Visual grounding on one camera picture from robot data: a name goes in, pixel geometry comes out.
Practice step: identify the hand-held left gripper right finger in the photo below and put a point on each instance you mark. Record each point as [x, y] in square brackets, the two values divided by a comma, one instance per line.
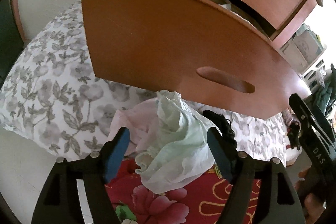
[219, 155]

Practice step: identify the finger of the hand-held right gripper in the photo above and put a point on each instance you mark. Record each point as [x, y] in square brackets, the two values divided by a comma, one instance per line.
[305, 116]

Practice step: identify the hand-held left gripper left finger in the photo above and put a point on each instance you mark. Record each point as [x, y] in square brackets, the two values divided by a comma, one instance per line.
[116, 155]

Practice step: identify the black lace underwear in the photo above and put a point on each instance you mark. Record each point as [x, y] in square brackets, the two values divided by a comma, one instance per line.
[225, 127]

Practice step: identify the pink underwear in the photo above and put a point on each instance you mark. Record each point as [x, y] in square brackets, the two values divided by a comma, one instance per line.
[136, 121]

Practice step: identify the mint lace underwear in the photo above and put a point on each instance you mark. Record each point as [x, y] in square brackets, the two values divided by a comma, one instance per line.
[178, 145]

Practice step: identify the person's right hand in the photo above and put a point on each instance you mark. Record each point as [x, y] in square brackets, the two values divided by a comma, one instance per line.
[316, 208]

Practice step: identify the black toy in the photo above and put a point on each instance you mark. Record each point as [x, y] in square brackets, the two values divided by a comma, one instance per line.
[294, 134]

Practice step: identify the round mat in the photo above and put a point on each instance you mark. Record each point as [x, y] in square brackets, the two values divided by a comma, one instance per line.
[292, 158]

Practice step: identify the teal jacket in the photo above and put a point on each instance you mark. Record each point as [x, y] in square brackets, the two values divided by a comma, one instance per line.
[326, 98]

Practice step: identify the red floral blanket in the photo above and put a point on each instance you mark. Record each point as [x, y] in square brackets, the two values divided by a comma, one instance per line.
[189, 203]

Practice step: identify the pale album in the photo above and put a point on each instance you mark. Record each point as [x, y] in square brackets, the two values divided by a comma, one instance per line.
[307, 43]

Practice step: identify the grey floral blanket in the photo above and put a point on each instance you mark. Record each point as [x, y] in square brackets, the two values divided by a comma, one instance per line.
[52, 82]

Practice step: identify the dark green cabinet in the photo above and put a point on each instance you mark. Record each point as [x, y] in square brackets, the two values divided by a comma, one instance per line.
[8, 35]

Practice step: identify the pink pole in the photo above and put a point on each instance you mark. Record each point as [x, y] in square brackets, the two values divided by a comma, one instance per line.
[18, 11]

